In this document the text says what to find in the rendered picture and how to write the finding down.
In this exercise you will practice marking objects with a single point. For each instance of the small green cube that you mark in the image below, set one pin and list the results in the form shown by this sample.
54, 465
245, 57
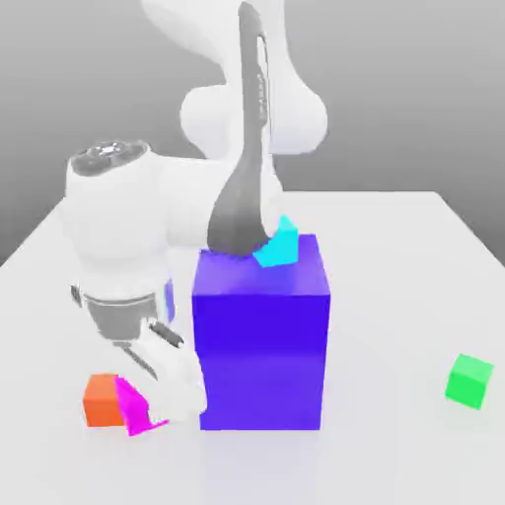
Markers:
468, 382

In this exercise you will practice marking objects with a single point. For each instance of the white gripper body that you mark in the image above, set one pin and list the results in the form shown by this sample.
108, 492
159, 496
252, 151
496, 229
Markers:
173, 378

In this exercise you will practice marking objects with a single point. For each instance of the small cyan cube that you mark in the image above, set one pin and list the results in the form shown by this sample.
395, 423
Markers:
278, 246

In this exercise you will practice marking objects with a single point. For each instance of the small magenta cube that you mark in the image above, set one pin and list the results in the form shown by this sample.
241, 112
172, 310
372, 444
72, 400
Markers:
132, 410

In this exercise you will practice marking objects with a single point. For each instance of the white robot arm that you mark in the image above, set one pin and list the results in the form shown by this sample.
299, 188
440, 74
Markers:
118, 221

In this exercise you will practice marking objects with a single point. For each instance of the small orange cube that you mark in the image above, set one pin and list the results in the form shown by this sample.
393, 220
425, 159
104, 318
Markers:
100, 400

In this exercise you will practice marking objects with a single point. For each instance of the large blue box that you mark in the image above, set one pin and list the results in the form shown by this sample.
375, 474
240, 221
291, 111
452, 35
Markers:
260, 339

